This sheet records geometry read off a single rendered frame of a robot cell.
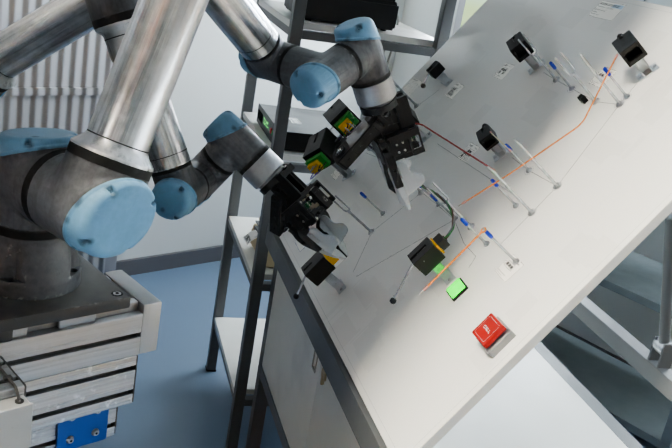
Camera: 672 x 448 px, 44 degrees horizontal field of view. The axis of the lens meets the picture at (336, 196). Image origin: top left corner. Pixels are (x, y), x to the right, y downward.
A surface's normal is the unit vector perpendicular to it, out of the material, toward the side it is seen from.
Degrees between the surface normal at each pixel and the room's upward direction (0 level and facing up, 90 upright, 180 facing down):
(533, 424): 0
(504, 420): 0
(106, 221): 97
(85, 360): 90
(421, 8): 90
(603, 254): 54
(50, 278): 72
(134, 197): 97
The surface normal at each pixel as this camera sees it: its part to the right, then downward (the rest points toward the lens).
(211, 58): 0.66, 0.33
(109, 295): 0.17, -0.94
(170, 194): -0.18, 0.27
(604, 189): -0.67, -0.61
